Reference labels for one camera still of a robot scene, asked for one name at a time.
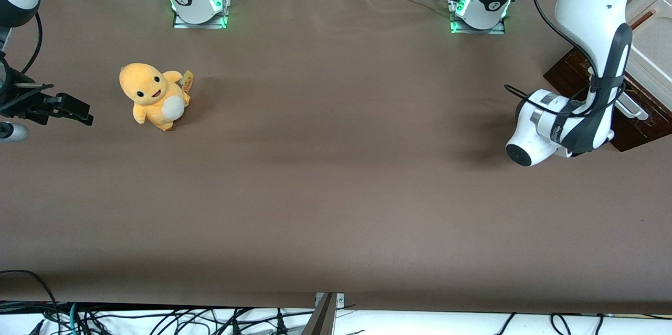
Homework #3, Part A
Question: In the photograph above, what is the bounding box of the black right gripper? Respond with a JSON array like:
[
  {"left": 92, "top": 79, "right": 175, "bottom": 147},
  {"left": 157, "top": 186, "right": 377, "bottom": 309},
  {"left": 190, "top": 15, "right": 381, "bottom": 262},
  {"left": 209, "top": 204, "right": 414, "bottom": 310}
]
[{"left": 0, "top": 54, "right": 94, "bottom": 126}]

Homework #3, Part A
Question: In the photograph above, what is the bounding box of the drawer with white handle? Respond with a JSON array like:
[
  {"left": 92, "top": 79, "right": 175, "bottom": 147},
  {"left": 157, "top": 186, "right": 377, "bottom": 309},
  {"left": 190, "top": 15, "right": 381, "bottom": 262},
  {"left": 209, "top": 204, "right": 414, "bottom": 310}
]
[{"left": 614, "top": 70, "right": 672, "bottom": 121}]

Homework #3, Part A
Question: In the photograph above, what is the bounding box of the cream drawer cabinet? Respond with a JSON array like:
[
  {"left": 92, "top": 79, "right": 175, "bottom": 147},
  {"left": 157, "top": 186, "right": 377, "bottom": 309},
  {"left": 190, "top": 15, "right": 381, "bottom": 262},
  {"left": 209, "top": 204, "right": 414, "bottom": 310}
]
[{"left": 625, "top": 0, "right": 672, "bottom": 97}]

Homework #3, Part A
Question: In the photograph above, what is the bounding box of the orange plush toy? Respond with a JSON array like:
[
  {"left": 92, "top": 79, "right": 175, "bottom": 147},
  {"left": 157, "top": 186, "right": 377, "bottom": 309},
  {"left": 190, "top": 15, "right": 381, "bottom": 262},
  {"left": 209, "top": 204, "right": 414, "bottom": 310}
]
[{"left": 119, "top": 62, "right": 194, "bottom": 132}]

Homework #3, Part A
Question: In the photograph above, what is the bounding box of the brown table cover mat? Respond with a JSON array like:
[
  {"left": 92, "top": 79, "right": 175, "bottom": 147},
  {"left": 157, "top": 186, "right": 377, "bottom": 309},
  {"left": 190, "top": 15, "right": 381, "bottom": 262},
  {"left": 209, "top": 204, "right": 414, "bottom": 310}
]
[{"left": 0, "top": 0, "right": 672, "bottom": 315}]

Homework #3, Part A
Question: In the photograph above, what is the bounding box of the white sheet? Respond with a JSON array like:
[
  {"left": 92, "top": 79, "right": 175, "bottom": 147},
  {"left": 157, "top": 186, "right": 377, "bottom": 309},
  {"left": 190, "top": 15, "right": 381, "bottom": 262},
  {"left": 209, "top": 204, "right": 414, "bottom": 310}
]
[{"left": 0, "top": 309, "right": 672, "bottom": 335}]

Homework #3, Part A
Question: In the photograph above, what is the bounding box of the dark brown wooden board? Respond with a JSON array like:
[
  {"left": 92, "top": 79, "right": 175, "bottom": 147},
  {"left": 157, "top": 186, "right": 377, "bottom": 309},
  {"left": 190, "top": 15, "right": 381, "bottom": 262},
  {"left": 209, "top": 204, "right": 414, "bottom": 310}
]
[{"left": 543, "top": 49, "right": 672, "bottom": 153}]

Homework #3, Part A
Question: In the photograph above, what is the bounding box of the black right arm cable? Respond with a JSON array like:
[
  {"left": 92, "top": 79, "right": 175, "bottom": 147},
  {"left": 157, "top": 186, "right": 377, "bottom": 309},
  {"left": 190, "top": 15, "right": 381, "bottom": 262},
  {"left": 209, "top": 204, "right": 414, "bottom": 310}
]
[{"left": 20, "top": 12, "right": 44, "bottom": 76}]

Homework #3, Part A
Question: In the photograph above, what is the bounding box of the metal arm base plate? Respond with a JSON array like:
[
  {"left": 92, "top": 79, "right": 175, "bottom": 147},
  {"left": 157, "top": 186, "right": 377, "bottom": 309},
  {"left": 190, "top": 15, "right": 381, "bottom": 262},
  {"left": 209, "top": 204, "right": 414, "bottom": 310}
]
[
  {"left": 450, "top": 17, "right": 506, "bottom": 35},
  {"left": 172, "top": 9, "right": 230, "bottom": 29}
]

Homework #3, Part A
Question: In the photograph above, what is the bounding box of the black looped cable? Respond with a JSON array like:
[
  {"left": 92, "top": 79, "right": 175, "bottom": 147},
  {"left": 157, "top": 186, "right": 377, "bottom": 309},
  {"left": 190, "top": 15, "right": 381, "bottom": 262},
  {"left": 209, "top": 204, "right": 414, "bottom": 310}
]
[{"left": 0, "top": 270, "right": 59, "bottom": 325}]

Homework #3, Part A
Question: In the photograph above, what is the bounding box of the grey camera mount beam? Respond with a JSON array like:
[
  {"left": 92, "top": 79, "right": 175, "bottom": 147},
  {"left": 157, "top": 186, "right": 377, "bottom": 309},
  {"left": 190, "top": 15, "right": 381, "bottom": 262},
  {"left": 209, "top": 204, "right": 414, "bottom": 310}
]
[{"left": 301, "top": 293, "right": 338, "bottom": 335}]

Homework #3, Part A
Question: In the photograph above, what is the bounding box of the small metal bracket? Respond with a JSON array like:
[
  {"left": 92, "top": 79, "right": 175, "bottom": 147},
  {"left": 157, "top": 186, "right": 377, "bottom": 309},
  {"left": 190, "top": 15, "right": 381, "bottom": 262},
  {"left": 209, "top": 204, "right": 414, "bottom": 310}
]
[{"left": 314, "top": 292, "right": 345, "bottom": 308}]

